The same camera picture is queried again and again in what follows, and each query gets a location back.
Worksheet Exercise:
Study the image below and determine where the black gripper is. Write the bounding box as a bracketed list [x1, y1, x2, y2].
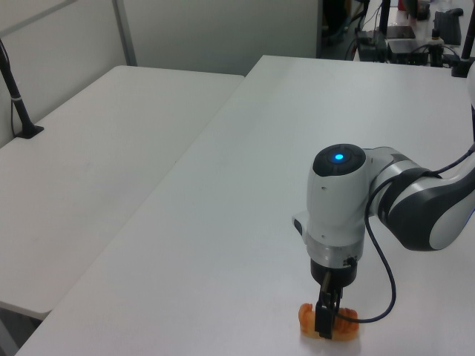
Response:
[309, 258, 358, 340]

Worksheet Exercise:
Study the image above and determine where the orange bread roll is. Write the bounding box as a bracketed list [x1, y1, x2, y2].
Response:
[298, 302, 361, 340]

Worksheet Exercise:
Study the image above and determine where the black small device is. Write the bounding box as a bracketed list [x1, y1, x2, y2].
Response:
[355, 30, 387, 62]

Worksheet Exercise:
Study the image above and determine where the black electronics box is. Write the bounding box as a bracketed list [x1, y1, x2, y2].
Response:
[387, 39, 433, 67]

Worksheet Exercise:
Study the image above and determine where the white side table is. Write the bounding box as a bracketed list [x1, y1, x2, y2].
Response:
[0, 65, 246, 320]

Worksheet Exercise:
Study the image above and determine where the dark flat tablet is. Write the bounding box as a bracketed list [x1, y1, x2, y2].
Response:
[385, 24, 417, 40]

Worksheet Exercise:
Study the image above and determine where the black bag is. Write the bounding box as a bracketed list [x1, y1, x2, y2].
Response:
[433, 10, 464, 47]

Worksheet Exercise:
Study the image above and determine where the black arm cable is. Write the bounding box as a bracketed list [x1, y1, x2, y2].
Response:
[335, 142, 475, 324]

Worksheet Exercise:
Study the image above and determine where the black camera pole stand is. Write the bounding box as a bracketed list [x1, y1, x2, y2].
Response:
[450, 13, 475, 79]
[0, 38, 45, 139]
[376, 0, 392, 63]

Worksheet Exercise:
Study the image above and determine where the grey partition post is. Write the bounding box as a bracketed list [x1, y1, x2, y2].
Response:
[111, 0, 138, 68]

